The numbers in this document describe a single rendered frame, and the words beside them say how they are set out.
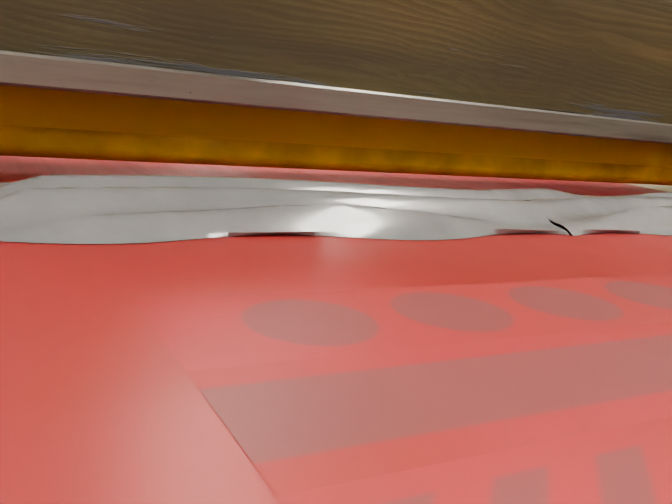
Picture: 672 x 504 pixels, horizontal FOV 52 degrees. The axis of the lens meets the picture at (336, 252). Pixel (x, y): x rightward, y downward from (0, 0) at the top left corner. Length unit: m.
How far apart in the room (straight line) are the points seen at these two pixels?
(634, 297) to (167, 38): 0.18
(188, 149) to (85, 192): 0.10
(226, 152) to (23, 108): 0.07
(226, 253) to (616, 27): 0.27
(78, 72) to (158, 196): 0.07
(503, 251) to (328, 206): 0.05
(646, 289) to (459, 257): 0.04
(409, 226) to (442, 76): 0.13
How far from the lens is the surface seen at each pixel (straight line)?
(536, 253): 0.20
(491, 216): 0.23
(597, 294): 0.16
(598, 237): 0.24
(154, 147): 0.27
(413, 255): 0.17
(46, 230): 0.16
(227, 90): 0.25
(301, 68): 0.28
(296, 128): 0.29
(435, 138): 0.33
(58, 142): 0.26
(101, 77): 0.24
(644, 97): 0.40
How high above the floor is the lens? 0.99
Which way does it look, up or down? 13 degrees down
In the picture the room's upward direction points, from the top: 6 degrees clockwise
